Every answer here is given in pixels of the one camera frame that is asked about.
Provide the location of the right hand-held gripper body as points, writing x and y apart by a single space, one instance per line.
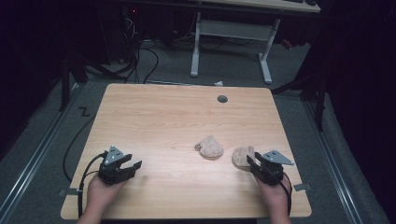
269 171

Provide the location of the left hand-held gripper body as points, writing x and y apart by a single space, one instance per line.
112 169

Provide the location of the beige sock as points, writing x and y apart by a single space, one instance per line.
241 156
211 147

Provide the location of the person's right hand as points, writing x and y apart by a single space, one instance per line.
274 196

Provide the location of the person's left hand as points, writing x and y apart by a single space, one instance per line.
101 194

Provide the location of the grey tape piece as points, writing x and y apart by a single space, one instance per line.
70 192
302 187

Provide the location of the black metal stand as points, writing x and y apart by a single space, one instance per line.
320 102
65 84

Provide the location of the crumpled white paper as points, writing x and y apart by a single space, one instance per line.
219 83

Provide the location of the small red object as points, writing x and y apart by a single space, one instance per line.
287 44

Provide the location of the light wooden desk top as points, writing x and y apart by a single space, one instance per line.
264 4

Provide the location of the metal floor rail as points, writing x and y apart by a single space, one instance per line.
37 152
333 168

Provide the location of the white desk frame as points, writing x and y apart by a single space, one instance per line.
195 46

